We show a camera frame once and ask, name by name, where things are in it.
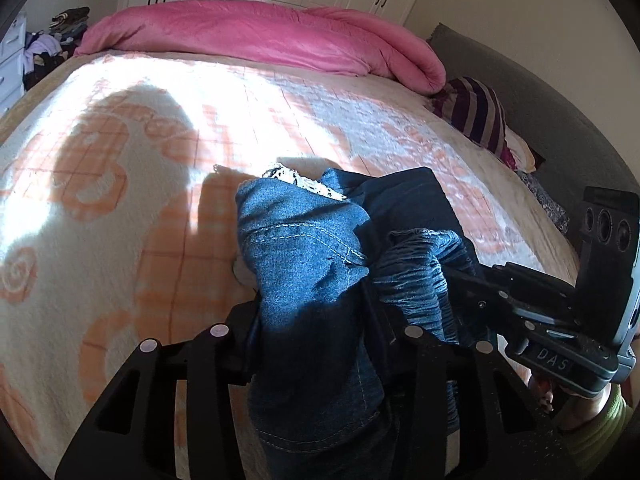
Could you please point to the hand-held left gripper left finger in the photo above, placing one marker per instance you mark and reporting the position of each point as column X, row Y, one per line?
column 240, row 350

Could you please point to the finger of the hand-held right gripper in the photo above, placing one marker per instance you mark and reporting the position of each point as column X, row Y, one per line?
column 475, row 292

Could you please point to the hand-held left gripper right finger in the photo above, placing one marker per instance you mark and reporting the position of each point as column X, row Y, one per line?
column 385, row 340

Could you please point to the blue denim pants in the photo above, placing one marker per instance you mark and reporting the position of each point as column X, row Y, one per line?
column 310, row 270

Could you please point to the person's right forearm green sleeve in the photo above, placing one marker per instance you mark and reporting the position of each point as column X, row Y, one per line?
column 600, row 440

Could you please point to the person's right hand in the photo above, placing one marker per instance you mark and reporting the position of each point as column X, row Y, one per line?
column 575, row 410

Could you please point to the blue patterned cloth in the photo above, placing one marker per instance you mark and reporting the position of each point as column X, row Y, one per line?
column 547, row 205

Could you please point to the cream pillow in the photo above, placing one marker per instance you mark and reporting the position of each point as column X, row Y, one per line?
column 521, row 150

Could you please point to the purple striped pillow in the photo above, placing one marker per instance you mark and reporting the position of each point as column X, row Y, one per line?
column 477, row 110

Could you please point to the grey headboard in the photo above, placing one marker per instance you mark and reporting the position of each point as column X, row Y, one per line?
column 540, row 110

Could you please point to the orange and white bed blanket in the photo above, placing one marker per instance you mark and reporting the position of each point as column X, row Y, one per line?
column 125, row 185

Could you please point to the pink duvet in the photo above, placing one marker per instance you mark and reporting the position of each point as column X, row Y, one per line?
column 275, row 35

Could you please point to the pile of clothes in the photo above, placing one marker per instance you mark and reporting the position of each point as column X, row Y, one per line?
column 50, row 45

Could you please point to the white chest of drawers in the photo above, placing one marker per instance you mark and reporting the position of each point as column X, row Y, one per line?
column 10, row 60

